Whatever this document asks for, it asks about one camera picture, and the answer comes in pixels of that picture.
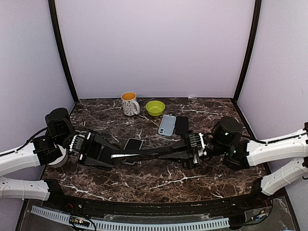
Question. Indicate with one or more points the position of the black left corner post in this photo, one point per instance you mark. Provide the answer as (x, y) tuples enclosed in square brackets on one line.
[(61, 51)]

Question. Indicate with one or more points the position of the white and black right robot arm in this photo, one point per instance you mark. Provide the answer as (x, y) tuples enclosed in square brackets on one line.
[(226, 139)]

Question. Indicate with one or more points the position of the white patterned mug orange inside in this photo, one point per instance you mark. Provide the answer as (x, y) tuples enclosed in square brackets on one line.
[(129, 104)]

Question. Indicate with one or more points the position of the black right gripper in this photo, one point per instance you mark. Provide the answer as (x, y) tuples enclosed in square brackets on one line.
[(190, 158)]

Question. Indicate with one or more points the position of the black phone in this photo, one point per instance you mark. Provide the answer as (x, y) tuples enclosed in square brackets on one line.
[(181, 125)]

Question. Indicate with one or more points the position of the dark green phone case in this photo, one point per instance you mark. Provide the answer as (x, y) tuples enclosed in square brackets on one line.
[(144, 152)]

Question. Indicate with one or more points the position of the white slotted cable duct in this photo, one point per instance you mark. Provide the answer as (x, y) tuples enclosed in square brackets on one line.
[(130, 223)]

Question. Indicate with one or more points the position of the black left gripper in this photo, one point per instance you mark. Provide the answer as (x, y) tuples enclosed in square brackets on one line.
[(90, 138)]

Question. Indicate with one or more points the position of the black corner post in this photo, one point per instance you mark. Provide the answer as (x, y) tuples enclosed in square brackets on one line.
[(61, 51), (249, 50)]

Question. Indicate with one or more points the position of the phone in lavender case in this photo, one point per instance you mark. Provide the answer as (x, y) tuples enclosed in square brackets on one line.
[(132, 144)]

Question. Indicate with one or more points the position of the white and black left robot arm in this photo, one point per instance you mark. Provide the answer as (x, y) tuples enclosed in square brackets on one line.
[(50, 147)]

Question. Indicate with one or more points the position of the light blue phone case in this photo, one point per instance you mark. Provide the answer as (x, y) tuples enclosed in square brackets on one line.
[(167, 125)]

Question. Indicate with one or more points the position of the lime green plastic bowl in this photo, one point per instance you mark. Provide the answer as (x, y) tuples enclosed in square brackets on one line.
[(155, 108)]

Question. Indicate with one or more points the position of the black front table rail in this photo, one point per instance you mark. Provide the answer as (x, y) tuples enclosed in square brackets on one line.
[(232, 206)]

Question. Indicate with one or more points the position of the white fluted ramekin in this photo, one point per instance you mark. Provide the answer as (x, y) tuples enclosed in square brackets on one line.
[(59, 162)]

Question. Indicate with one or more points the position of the black right corner post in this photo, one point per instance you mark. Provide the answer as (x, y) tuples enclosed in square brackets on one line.
[(249, 50)]

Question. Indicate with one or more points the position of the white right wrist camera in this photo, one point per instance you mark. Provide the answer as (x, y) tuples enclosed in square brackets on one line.
[(196, 141)]

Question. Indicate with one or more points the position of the small green circuit board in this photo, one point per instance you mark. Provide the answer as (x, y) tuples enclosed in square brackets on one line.
[(78, 222)]

